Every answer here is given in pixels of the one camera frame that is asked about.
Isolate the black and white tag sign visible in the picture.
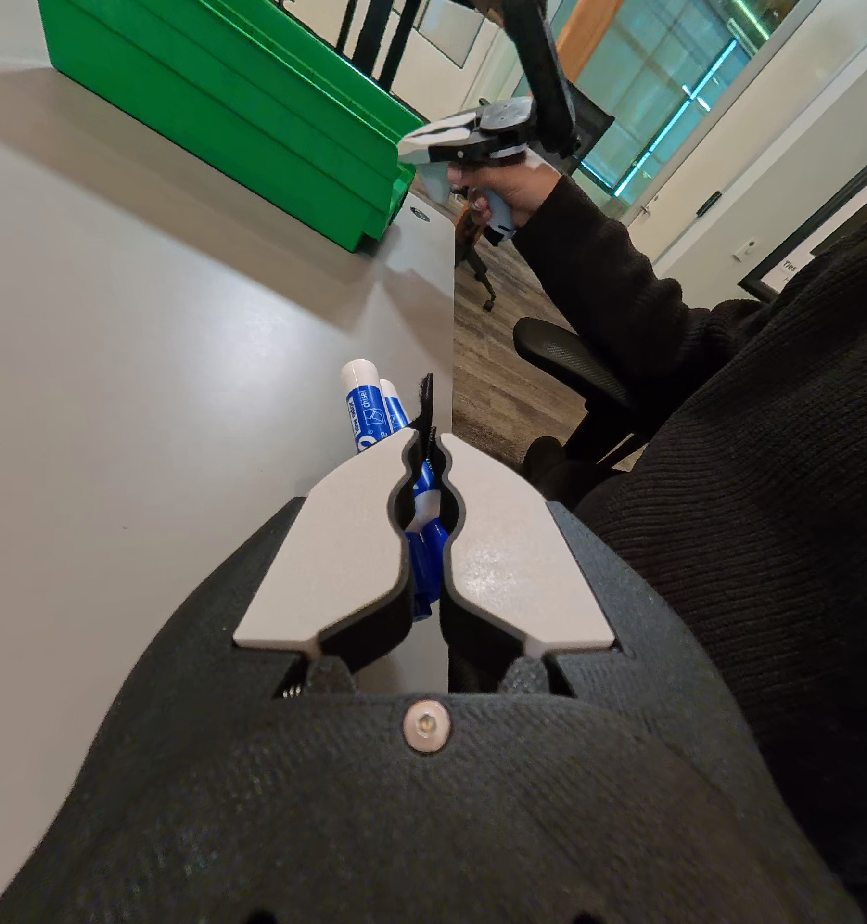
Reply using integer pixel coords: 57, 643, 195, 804
737, 141, 867, 304

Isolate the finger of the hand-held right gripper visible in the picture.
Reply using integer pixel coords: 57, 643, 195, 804
419, 107, 490, 143
396, 128, 479, 166

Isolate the wooden post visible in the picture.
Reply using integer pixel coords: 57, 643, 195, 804
555, 0, 628, 64

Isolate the background work table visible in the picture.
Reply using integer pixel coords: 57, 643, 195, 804
332, 0, 423, 91

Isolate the person's right forearm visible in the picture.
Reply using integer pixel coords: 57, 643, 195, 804
513, 177, 774, 434

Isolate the black office chair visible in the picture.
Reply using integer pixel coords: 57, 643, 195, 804
454, 87, 616, 313
513, 318, 649, 470

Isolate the person's right hand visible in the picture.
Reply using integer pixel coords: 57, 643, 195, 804
448, 160, 562, 230

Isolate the grey desk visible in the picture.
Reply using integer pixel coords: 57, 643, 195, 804
0, 0, 458, 911

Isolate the black hook-and-loop tie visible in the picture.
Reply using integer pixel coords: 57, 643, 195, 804
408, 373, 439, 463

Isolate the green storage bin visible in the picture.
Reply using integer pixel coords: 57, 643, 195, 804
37, 0, 429, 254

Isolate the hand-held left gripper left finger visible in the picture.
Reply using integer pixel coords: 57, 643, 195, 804
231, 427, 419, 672

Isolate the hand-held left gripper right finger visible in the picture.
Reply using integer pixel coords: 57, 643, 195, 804
438, 432, 617, 681

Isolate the blue dry-erase marker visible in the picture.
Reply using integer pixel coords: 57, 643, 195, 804
378, 377, 414, 436
340, 359, 450, 623

